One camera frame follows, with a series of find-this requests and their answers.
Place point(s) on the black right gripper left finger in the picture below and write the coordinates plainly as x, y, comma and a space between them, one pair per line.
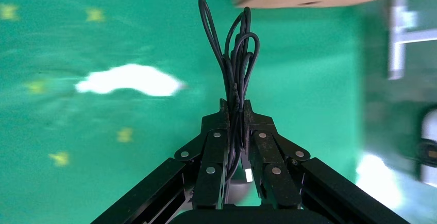
213, 168

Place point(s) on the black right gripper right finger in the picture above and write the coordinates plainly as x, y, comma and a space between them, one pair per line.
269, 168

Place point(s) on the green table cloth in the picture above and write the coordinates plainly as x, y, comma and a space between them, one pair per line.
136, 38

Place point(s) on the white wheeled robot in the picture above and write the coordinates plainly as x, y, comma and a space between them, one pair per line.
429, 147

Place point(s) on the white height-adjustable table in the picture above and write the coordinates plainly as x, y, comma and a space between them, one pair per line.
397, 45

